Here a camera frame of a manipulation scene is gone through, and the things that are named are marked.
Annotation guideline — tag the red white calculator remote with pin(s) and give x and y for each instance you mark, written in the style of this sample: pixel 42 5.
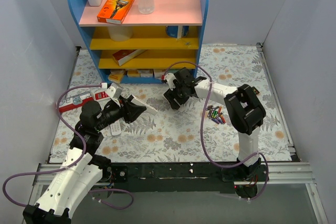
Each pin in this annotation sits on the red white calculator remote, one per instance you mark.
pixel 101 96

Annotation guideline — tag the white cup on shelf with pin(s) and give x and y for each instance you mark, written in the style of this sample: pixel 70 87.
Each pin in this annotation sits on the white cup on shelf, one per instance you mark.
pixel 120 33

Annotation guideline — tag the orange razor box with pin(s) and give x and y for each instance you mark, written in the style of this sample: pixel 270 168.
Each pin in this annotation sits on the orange razor box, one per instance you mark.
pixel 114 11

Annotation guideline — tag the white remote on table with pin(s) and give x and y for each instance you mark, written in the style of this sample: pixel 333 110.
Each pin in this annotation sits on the white remote on table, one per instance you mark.
pixel 115 128

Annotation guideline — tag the white slim remote control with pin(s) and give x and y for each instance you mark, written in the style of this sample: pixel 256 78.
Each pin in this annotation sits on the white slim remote control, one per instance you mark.
pixel 149 109

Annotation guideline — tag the blue wooden shelf unit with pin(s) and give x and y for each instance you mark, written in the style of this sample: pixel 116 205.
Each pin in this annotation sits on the blue wooden shelf unit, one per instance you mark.
pixel 149 33

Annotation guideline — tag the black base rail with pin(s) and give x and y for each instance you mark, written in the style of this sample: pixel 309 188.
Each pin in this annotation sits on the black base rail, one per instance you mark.
pixel 181 177

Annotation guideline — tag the red white toothpaste box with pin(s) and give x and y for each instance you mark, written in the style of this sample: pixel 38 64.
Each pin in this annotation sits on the red white toothpaste box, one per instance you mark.
pixel 75 101

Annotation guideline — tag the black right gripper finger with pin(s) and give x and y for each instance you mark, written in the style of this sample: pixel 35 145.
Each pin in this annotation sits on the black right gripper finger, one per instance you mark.
pixel 174 101
pixel 183 94

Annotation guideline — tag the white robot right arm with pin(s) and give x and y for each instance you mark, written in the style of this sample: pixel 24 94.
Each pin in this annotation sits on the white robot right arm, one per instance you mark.
pixel 245 111

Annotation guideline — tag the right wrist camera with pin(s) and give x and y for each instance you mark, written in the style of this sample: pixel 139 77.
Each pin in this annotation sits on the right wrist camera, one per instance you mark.
pixel 169 80

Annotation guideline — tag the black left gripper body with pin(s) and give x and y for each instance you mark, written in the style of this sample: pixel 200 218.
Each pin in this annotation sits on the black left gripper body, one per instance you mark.
pixel 126 110

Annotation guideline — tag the blue white can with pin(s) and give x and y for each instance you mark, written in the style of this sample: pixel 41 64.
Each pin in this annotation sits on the blue white can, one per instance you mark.
pixel 177 31

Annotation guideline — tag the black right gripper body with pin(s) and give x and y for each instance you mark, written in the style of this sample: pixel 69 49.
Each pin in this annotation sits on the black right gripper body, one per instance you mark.
pixel 177 92

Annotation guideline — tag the red white box on shelf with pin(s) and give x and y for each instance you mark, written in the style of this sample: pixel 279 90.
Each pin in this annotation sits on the red white box on shelf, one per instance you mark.
pixel 123 56

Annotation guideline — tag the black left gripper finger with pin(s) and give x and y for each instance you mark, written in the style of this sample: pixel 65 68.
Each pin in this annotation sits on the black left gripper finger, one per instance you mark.
pixel 127 102
pixel 132 112

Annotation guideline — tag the black tv remote control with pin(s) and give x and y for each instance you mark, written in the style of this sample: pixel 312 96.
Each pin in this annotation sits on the black tv remote control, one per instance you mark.
pixel 256 91

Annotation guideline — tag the pile of aaa batteries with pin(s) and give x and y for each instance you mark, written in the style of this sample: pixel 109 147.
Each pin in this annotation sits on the pile of aaa batteries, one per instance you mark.
pixel 215 114

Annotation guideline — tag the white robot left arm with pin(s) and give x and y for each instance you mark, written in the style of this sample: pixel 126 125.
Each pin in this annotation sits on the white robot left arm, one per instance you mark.
pixel 82 167

